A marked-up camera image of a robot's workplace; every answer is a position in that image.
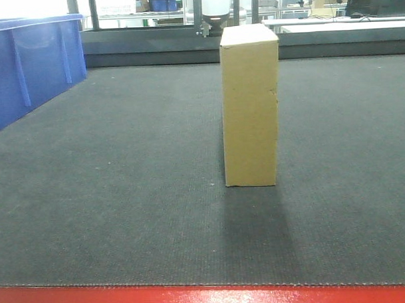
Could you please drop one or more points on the white background table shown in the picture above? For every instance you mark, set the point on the white background table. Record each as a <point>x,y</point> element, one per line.
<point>333,24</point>

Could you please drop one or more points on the black conveyor belt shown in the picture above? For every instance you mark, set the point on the black conveyor belt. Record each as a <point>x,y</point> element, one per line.
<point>120,181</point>

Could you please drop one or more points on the blue plastic bin on conveyor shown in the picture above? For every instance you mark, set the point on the blue plastic bin on conveyor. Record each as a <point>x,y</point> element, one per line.
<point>39,59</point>

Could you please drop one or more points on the brown cardboard box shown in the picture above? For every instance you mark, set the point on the brown cardboard box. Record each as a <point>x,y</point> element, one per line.
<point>249,71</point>

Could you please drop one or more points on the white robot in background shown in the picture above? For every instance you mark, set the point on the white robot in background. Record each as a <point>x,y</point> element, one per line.
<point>210,15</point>

